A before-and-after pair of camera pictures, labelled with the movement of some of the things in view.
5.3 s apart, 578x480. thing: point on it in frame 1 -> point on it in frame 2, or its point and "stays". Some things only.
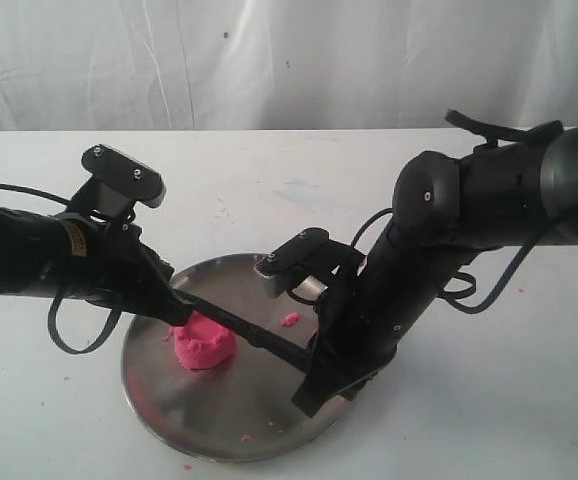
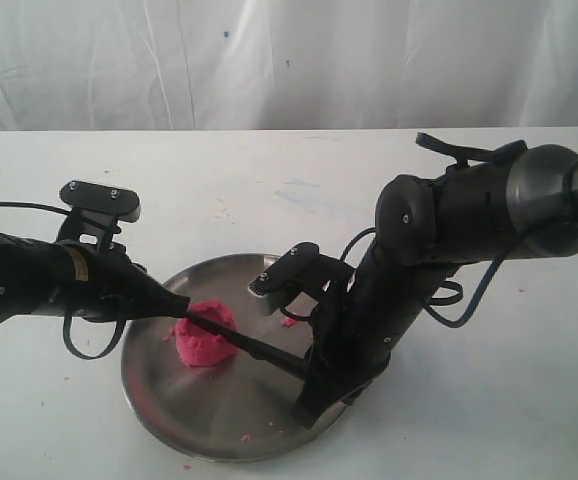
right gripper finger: (321, 344) stays
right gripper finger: (340, 375) stays
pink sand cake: (201, 343) stays
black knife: (251, 332) -> (274, 356)
